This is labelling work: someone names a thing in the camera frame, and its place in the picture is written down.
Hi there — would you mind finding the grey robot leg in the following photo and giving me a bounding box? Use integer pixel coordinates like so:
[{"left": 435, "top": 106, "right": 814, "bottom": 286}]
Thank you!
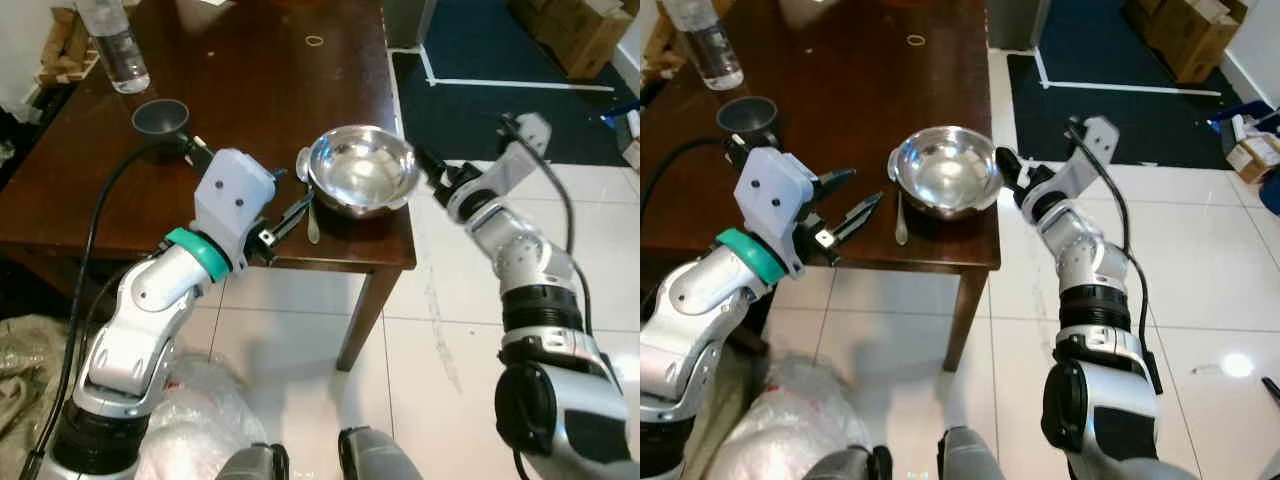
[
  {"left": 800, "top": 445, "right": 893, "bottom": 480},
  {"left": 215, "top": 442, "right": 291, "bottom": 480},
  {"left": 937, "top": 426, "right": 1021, "bottom": 480},
  {"left": 338, "top": 426, "right": 421, "bottom": 480}
]

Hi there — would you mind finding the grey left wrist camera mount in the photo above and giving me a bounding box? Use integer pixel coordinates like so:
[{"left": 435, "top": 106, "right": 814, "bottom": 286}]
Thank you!
[
  {"left": 192, "top": 149, "right": 279, "bottom": 274},
  {"left": 733, "top": 147, "right": 823, "bottom": 279}
]

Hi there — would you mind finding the large brown cardboard box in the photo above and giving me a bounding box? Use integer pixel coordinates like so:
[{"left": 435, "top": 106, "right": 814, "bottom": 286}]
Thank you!
[
  {"left": 1124, "top": 0, "right": 1253, "bottom": 84},
  {"left": 508, "top": 0, "right": 638, "bottom": 80}
]

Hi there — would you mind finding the grey right robot leg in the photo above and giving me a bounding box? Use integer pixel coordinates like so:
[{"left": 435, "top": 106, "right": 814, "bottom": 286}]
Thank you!
[
  {"left": 937, "top": 426, "right": 1021, "bottom": 480},
  {"left": 338, "top": 426, "right": 421, "bottom": 480}
]

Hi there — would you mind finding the dark wooden table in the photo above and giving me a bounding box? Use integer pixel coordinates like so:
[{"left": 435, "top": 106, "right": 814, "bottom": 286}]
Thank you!
[
  {"left": 640, "top": 0, "right": 1002, "bottom": 374},
  {"left": 0, "top": 0, "right": 419, "bottom": 373}
]

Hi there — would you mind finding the grey left robot leg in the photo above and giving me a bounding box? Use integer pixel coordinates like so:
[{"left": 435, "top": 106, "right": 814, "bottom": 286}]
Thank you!
[
  {"left": 800, "top": 445, "right": 893, "bottom": 480},
  {"left": 215, "top": 442, "right": 291, "bottom": 480}
]

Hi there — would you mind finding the shiny steel bowl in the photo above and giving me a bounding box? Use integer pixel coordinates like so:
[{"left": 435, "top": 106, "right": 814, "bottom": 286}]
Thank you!
[
  {"left": 304, "top": 124, "right": 422, "bottom": 220},
  {"left": 888, "top": 124, "right": 1004, "bottom": 221}
]

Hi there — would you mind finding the silver metal spoon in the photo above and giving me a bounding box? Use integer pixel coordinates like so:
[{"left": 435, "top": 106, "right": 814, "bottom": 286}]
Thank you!
[
  {"left": 296, "top": 150, "right": 324, "bottom": 245},
  {"left": 886, "top": 150, "right": 911, "bottom": 247}
]

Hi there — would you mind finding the blue carpet with white tape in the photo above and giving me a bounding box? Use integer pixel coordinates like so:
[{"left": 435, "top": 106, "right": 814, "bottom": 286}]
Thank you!
[
  {"left": 1035, "top": 0, "right": 1227, "bottom": 97},
  {"left": 417, "top": 0, "right": 627, "bottom": 94}
]

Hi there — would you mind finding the dark grey mug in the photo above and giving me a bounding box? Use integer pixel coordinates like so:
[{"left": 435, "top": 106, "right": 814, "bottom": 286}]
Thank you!
[
  {"left": 715, "top": 96, "right": 781, "bottom": 156},
  {"left": 131, "top": 98, "right": 207, "bottom": 163}
]

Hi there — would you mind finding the wooden pallet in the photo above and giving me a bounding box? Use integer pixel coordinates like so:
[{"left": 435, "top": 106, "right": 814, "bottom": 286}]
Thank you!
[{"left": 37, "top": 8, "right": 102, "bottom": 87}]

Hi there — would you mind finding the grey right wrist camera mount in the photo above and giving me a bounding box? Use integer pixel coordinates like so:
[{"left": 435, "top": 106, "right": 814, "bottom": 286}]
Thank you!
[
  {"left": 1062, "top": 115, "right": 1122, "bottom": 202},
  {"left": 498, "top": 112, "right": 554, "bottom": 197}
]

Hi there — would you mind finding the dark floor mat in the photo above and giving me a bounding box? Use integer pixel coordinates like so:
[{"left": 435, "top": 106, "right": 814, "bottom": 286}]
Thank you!
[
  {"left": 1004, "top": 52, "right": 1253, "bottom": 170},
  {"left": 392, "top": 50, "right": 641, "bottom": 164}
]

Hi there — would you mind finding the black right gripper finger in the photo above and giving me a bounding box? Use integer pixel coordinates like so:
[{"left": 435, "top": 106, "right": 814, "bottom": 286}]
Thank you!
[
  {"left": 413, "top": 143, "right": 453, "bottom": 189},
  {"left": 994, "top": 145, "right": 1029, "bottom": 193}
]

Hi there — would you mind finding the blue dustpan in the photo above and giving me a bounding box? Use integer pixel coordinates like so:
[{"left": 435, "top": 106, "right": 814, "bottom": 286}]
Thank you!
[
  {"left": 1208, "top": 98, "right": 1280, "bottom": 133},
  {"left": 600, "top": 98, "right": 641, "bottom": 129}
]

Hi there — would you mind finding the grey cabinet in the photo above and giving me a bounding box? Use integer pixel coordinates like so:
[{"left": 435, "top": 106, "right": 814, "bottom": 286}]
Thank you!
[
  {"left": 985, "top": 0, "right": 1051, "bottom": 51},
  {"left": 383, "top": 0, "right": 438, "bottom": 49}
]

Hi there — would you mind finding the clear plastic water bottle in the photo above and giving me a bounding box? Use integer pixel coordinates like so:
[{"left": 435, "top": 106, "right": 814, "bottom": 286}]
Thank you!
[
  {"left": 661, "top": 0, "right": 747, "bottom": 92},
  {"left": 77, "top": 0, "right": 152, "bottom": 95}
]

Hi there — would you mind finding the woven beige sack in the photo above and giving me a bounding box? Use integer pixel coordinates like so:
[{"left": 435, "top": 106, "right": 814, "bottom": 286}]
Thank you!
[
  {"left": 0, "top": 315, "right": 73, "bottom": 471},
  {"left": 700, "top": 335, "right": 756, "bottom": 476}
]

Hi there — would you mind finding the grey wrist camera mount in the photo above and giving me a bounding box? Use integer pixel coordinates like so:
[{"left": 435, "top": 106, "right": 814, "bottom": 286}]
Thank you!
[
  {"left": 1062, "top": 115, "right": 1122, "bottom": 202},
  {"left": 192, "top": 149, "right": 279, "bottom": 274},
  {"left": 498, "top": 112, "right": 554, "bottom": 197},
  {"left": 733, "top": 147, "right": 823, "bottom": 279}
]

